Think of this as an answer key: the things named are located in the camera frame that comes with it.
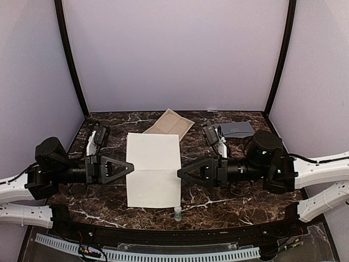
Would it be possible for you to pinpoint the white slotted cable duct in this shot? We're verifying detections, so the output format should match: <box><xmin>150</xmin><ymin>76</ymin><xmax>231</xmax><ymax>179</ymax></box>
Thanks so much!
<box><xmin>35</xmin><ymin>233</ymin><xmax>261</xmax><ymax>261</ymax></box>

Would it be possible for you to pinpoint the black frame post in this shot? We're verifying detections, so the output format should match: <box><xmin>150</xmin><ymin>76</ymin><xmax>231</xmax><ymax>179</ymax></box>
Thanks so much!
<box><xmin>264</xmin><ymin>0</ymin><xmax>297</xmax><ymax>117</ymax></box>
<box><xmin>54</xmin><ymin>0</ymin><xmax>89</xmax><ymax>118</ymax></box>

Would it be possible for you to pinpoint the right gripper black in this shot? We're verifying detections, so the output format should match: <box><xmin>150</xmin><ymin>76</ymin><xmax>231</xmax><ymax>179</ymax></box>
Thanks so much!
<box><xmin>176</xmin><ymin>155</ymin><xmax>267</xmax><ymax>190</ymax></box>

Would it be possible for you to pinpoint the grey envelope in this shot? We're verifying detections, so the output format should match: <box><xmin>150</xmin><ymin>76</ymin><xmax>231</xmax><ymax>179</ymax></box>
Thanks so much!
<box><xmin>214</xmin><ymin>122</ymin><xmax>255</xmax><ymax>138</ymax></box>

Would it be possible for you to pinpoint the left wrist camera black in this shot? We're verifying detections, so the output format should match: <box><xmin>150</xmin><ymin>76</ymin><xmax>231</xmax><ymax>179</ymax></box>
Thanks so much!
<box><xmin>84</xmin><ymin>121</ymin><xmax>111</xmax><ymax>156</ymax></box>

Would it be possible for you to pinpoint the beige lined letter sheet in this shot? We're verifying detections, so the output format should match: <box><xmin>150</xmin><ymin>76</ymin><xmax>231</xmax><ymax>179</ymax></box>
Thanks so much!
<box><xmin>143</xmin><ymin>109</ymin><xmax>195</xmax><ymax>141</ymax></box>

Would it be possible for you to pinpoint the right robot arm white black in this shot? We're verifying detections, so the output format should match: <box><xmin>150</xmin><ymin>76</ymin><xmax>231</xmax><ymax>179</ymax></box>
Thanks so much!
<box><xmin>177</xmin><ymin>130</ymin><xmax>348</xmax><ymax>237</ymax></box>

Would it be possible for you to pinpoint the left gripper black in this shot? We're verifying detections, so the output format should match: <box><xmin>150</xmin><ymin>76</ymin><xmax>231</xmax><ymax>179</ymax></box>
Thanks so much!
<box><xmin>53</xmin><ymin>154</ymin><xmax>135</xmax><ymax>185</ymax></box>

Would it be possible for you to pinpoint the beige letter paper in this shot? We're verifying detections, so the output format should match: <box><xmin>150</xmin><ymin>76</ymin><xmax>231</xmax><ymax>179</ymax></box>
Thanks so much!
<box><xmin>126</xmin><ymin>133</ymin><xmax>181</xmax><ymax>209</ymax></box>

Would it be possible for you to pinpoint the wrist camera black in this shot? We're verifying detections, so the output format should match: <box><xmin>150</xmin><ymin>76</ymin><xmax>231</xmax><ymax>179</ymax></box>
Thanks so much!
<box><xmin>84</xmin><ymin>121</ymin><xmax>111</xmax><ymax>156</ymax></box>
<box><xmin>202</xmin><ymin>122</ymin><xmax>229</xmax><ymax>158</ymax></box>

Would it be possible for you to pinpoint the black left frame post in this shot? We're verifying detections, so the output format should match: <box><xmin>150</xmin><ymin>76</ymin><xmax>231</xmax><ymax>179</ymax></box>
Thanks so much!
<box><xmin>54</xmin><ymin>0</ymin><xmax>89</xmax><ymax>118</ymax></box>

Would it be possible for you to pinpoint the black right frame post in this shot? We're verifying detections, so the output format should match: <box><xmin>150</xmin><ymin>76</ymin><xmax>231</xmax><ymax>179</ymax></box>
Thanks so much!
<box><xmin>264</xmin><ymin>0</ymin><xmax>297</xmax><ymax>117</ymax></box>

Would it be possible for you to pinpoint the small electronics board with leds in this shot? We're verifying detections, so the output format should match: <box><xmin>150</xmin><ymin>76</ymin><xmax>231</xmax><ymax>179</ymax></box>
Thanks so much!
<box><xmin>78</xmin><ymin>246</ymin><xmax>101</xmax><ymax>258</ymax></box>

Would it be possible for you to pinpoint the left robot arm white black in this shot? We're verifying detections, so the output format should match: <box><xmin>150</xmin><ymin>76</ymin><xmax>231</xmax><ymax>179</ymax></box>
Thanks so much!
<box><xmin>1</xmin><ymin>137</ymin><xmax>134</xmax><ymax>238</ymax></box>

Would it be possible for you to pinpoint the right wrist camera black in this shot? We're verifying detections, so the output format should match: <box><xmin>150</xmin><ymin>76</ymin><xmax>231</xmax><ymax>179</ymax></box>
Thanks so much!
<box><xmin>202</xmin><ymin>122</ymin><xmax>229</xmax><ymax>158</ymax></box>

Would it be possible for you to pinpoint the black front table rail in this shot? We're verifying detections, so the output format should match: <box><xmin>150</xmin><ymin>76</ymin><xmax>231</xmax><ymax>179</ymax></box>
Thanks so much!
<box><xmin>49</xmin><ymin>217</ymin><xmax>308</xmax><ymax>247</ymax></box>

